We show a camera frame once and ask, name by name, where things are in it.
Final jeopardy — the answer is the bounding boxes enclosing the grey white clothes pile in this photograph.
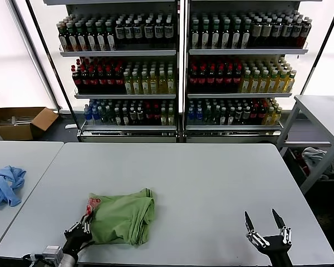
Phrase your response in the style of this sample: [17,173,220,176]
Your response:
[301,146,334,175]

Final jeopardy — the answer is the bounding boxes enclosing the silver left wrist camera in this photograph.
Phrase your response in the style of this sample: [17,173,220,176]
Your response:
[41,245,65,262]

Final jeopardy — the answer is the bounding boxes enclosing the thin black pole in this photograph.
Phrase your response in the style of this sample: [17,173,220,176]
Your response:
[24,0,81,136]
[299,0,334,96]

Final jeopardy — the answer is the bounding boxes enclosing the grey metal shelving unit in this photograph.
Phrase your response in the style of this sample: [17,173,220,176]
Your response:
[43,0,181,142]
[183,0,310,142]

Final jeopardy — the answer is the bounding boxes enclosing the grey window frame post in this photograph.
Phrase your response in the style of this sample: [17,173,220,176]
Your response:
[10,0,61,113]

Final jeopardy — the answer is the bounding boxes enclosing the white metal-frame side table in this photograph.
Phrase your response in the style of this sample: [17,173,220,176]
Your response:
[275,94,334,195]

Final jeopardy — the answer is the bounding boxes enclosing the green cap tea bottle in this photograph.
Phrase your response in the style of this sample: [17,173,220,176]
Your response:
[76,22,87,52]
[191,19,201,50]
[240,18,252,50]
[211,19,221,50]
[57,23,69,52]
[67,23,78,52]
[105,21,116,51]
[95,21,106,52]
[86,22,97,52]
[231,19,241,50]
[221,19,231,50]
[201,19,211,50]

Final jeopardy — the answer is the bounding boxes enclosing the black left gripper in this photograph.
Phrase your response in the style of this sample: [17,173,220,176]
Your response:
[63,216,94,255]

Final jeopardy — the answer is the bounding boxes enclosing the black storage bin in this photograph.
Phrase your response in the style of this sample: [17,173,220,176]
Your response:
[283,147,334,192]

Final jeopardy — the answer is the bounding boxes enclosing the green t-shirt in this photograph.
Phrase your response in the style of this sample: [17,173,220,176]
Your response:
[85,188,156,247]

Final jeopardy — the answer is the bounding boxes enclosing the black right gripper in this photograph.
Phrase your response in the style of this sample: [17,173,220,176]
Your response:
[244,209,293,267]

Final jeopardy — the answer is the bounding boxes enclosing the red cap cola bottle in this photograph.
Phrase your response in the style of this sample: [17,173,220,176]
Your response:
[97,66,107,93]
[106,66,115,93]
[189,65,199,93]
[114,66,124,93]
[224,65,234,93]
[198,65,208,93]
[71,66,82,93]
[81,66,90,93]
[215,65,225,93]
[207,65,217,93]
[89,66,99,93]
[233,65,243,93]

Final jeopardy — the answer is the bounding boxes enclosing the black left camera cable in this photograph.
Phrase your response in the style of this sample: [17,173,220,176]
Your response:
[22,253,45,261]

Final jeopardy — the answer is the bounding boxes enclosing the yellow juice bottle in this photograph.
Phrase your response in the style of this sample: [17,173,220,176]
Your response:
[250,70,261,93]
[240,70,252,93]
[123,71,133,94]
[286,70,297,93]
[158,71,168,94]
[268,70,279,93]
[166,71,176,94]
[132,71,141,94]
[149,71,159,94]
[277,70,288,93]
[259,70,270,93]
[140,71,150,94]

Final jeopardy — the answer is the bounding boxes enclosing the crumpled blue cloth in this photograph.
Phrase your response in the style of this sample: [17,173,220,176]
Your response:
[0,165,27,209]

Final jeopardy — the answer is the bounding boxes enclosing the white packing strips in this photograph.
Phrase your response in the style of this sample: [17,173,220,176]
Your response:
[0,116,36,128]

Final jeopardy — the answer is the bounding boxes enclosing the dark label drink bottle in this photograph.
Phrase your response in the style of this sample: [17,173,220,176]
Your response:
[282,17,293,47]
[115,19,125,45]
[134,18,144,45]
[144,18,154,44]
[272,18,283,47]
[292,17,303,47]
[124,19,135,45]
[154,18,164,44]
[164,17,174,44]

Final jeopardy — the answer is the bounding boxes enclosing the beige label drink bottle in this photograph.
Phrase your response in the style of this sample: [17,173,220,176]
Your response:
[262,18,273,47]
[252,19,263,47]

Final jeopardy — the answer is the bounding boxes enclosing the open cardboard box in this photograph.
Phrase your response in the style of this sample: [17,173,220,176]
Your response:
[0,92,59,141]

